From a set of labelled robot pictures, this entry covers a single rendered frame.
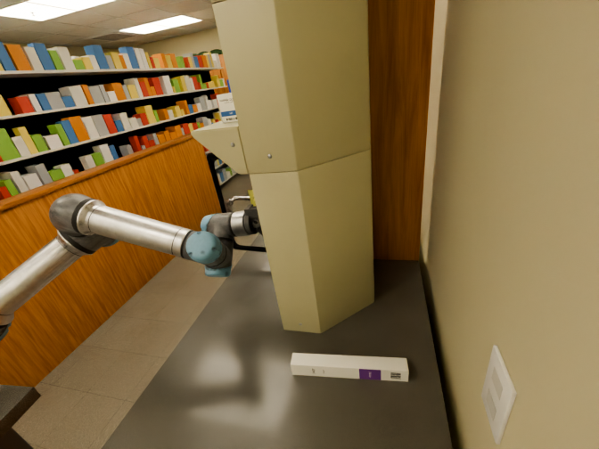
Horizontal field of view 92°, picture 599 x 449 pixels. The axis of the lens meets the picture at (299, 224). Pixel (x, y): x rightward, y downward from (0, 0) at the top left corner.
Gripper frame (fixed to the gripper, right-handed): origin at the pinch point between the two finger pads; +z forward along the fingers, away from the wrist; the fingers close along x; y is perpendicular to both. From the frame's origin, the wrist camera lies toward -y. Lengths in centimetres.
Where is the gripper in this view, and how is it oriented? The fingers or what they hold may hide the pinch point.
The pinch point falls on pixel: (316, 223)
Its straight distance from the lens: 80.2
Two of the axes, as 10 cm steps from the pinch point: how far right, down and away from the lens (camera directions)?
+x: 2.4, -4.7, 8.5
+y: -2.2, -8.8, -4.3
